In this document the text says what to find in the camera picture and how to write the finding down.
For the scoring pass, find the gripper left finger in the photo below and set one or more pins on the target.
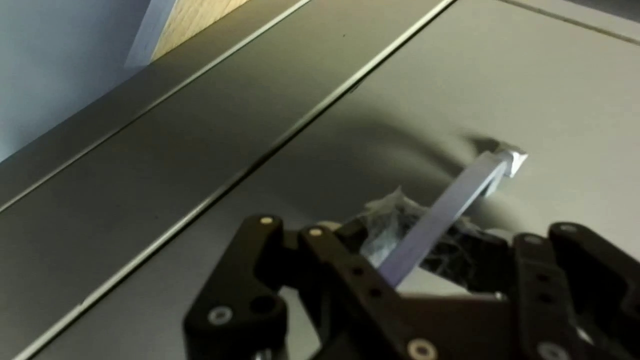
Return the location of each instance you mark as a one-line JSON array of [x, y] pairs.
[[240, 280]]

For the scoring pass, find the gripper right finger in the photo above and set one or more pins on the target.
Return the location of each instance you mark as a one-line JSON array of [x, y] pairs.
[[555, 285]]

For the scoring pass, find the grey cabinet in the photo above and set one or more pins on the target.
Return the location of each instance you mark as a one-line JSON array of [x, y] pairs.
[[350, 125]]

